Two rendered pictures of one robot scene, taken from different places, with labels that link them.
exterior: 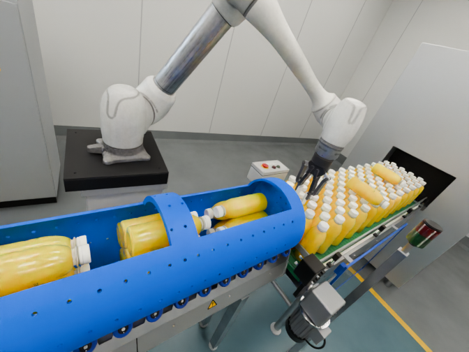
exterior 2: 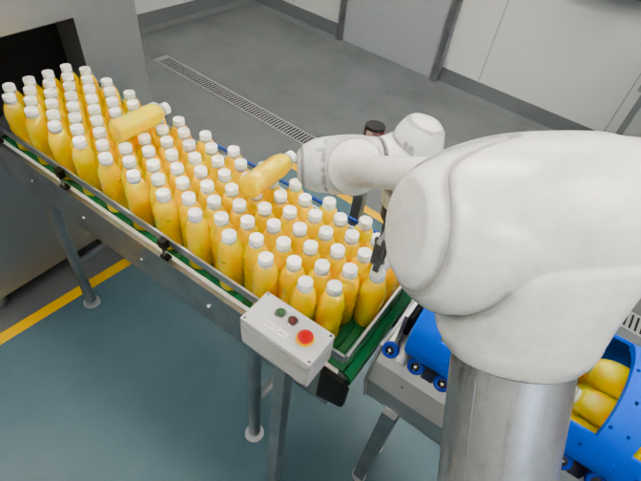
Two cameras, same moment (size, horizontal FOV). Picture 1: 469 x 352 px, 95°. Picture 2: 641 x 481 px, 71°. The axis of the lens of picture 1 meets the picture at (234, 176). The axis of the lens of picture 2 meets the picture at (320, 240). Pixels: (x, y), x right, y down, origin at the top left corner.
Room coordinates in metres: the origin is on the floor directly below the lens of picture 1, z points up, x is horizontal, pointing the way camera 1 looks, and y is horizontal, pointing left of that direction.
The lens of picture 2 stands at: (1.18, 0.39, 1.98)
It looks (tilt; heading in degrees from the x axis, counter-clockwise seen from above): 46 degrees down; 253
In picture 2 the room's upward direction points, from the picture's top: 9 degrees clockwise
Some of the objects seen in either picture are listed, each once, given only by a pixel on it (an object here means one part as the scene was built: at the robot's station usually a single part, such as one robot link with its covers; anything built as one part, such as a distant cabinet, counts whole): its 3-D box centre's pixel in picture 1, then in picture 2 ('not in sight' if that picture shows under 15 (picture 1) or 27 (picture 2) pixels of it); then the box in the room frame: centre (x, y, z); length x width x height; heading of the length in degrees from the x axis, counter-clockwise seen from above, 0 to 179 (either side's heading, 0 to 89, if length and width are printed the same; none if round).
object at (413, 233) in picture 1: (419, 237); not in sight; (0.71, -0.75, 1.18); 0.06 x 0.06 x 0.05
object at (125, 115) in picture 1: (124, 114); not in sight; (0.78, 0.50, 1.23); 0.18 x 0.16 x 0.22; 0
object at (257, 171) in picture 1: (268, 172); (286, 338); (1.06, -0.17, 1.05); 0.20 x 0.10 x 0.10; 134
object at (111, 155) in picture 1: (118, 145); not in sight; (0.76, 0.51, 1.10); 0.22 x 0.18 x 0.06; 136
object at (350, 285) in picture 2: not in sight; (344, 294); (0.87, -0.32, 1.00); 0.07 x 0.07 x 0.19
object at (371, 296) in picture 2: not in sight; (370, 298); (0.80, -0.30, 1.00); 0.07 x 0.07 x 0.19
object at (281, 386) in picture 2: not in sight; (278, 429); (1.06, -0.17, 0.50); 0.04 x 0.04 x 1.00; 44
